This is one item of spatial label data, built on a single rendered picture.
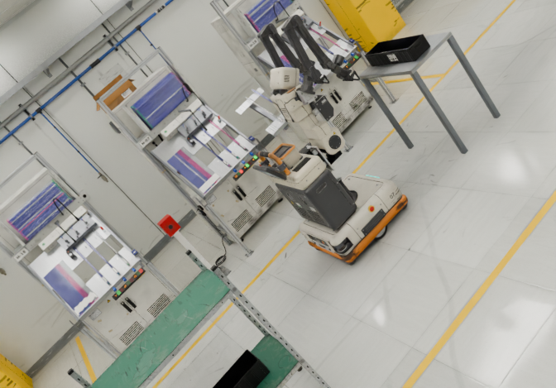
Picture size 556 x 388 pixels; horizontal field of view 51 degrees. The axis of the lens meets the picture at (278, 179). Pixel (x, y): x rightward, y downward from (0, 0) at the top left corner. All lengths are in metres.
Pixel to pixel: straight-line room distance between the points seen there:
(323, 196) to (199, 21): 3.84
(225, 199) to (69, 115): 2.21
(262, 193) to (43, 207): 2.01
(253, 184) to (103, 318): 1.85
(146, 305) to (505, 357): 3.42
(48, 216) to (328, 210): 2.52
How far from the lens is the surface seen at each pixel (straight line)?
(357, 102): 6.24
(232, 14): 5.99
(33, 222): 5.38
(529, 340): 3.11
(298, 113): 4.10
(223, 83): 7.33
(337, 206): 4.09
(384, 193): 4.24
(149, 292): 5.52
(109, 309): 5.48
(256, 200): 5.70
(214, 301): 3.03
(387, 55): 4.58
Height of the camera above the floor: 2.25
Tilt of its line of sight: 21 degrees down
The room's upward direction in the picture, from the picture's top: 39 degrees counter-clockwise
